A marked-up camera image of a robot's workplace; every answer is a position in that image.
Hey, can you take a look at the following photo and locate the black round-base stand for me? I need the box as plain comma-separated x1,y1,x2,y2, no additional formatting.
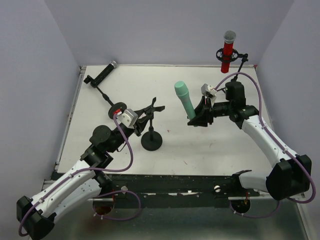
83,75,127,119
141,97,163,152

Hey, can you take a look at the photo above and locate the teal microphone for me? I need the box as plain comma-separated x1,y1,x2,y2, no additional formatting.
174,81,196,120

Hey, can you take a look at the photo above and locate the black tripod shock-mount stand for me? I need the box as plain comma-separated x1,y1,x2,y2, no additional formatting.
215,47,250,83

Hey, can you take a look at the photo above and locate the black glitter microphone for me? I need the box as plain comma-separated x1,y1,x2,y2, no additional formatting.
90,60,118,88

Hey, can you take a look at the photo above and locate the red glitter microphone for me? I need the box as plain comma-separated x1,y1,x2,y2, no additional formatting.
221,30,236,74

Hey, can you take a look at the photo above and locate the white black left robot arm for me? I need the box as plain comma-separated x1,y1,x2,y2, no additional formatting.
16,104,165,240

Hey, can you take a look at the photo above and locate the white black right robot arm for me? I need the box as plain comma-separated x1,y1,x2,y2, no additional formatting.
181,81,315,201

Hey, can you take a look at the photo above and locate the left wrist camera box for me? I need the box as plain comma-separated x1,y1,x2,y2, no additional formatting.
116,108,138,129

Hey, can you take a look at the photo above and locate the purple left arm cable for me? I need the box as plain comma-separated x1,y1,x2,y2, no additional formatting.
18,113,141,237

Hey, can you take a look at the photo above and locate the black front mounting rail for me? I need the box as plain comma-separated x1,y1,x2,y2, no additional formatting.
59,173,260,209

